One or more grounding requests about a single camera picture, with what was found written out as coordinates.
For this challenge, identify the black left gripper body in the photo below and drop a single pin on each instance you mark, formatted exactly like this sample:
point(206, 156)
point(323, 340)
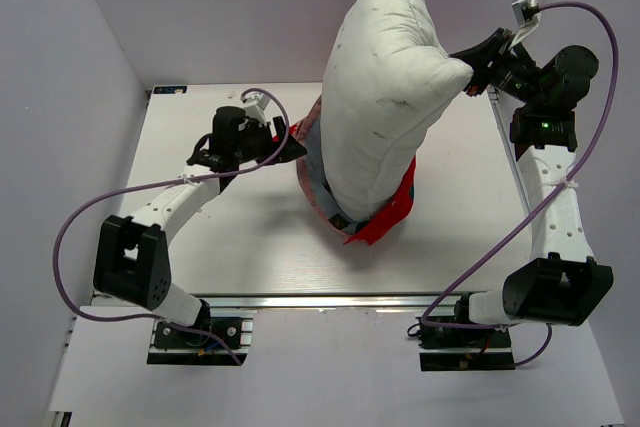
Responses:
point(256, 145)

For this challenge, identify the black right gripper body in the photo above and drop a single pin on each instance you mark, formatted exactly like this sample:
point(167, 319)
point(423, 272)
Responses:
point(516, 78)

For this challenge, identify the red patterned pillowcase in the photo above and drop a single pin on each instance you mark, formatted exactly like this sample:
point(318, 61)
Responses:
point(315, 187)

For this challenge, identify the white pillow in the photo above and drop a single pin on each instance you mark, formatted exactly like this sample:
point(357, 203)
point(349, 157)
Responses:
point(387, 80)

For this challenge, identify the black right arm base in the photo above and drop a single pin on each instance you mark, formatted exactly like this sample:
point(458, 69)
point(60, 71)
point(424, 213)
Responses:
point(462, 350)

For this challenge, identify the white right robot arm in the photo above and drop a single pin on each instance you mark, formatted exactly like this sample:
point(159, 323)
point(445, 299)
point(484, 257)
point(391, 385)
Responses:
point(562, 283)

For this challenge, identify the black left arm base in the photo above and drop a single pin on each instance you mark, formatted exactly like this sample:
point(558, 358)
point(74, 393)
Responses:
point(232, 328)

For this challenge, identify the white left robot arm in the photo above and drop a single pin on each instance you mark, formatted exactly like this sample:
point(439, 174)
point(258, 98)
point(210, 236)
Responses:
point(132, 262)

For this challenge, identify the blue left corner sticker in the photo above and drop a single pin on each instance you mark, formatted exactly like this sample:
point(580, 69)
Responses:
point(170, 90)

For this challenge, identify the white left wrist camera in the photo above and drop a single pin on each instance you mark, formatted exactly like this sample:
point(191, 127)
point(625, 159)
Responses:
point(255, 104)

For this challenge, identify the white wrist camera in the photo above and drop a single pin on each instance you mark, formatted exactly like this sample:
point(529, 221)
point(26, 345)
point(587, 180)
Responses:
point(255, 104)
point(527, 16)

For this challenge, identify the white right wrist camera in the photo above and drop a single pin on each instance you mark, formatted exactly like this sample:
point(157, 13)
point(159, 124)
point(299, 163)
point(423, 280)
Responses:
point(527, 16)

